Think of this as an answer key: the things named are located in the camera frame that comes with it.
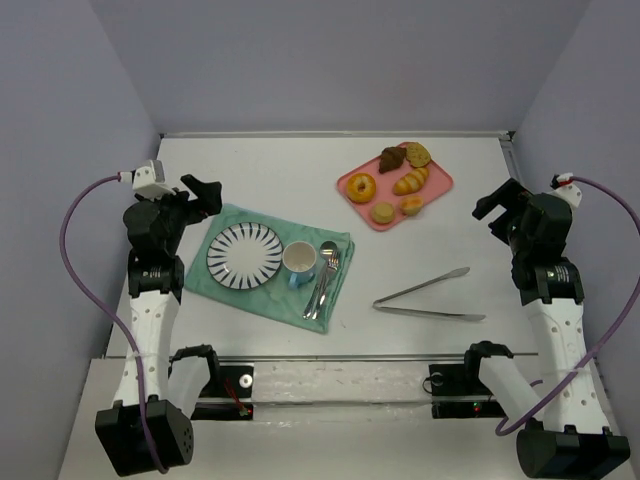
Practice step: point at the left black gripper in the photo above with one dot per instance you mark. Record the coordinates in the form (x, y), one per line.
(187, 203)

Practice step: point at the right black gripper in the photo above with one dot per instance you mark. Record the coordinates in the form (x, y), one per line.
(505, 208)

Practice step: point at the orange bagel donut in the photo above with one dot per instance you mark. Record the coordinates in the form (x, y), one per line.
(361, 188)

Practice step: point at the metal tongs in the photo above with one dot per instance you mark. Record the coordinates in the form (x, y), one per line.
(435, 298)

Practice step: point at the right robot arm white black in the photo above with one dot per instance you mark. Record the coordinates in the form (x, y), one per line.
(564, 434)

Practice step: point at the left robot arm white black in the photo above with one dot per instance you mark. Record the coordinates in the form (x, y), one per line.
(148, 426)

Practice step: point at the long striped bread roll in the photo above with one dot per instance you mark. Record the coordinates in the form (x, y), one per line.
(412, 182)

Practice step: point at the round seeded bread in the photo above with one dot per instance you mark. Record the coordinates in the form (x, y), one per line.
(417, 155)

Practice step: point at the white blue striped plate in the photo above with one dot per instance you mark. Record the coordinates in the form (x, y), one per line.
(244, 256)

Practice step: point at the teal cloth placemat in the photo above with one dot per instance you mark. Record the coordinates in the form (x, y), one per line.
(273, 299)

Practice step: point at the pink tray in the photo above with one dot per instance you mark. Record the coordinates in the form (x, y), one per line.
(438, 183)

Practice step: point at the small orange bun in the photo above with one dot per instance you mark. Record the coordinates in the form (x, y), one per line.
(411, 205)

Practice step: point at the blue white mug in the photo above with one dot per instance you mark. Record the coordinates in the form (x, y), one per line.
(299, 259)

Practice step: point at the small round muffin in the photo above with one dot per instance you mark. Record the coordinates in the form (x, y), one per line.
(382, 213)

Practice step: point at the chocolate croissant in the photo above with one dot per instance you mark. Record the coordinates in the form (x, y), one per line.
(391, 158)

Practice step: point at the metal spoon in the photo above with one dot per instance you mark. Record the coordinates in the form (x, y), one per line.
(326, 250)

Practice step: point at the metal fork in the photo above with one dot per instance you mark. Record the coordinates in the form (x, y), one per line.
(331, 269)

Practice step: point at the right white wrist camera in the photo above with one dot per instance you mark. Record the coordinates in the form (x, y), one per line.
(562, 187)

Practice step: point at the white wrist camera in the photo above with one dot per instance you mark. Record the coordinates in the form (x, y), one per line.
(148, 181)
(562, 187)

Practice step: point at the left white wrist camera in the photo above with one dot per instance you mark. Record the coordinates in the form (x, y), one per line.
(148, 181)

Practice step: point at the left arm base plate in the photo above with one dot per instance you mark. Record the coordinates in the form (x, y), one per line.
(229, 396)

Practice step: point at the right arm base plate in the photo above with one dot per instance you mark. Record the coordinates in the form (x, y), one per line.
(454, 396)

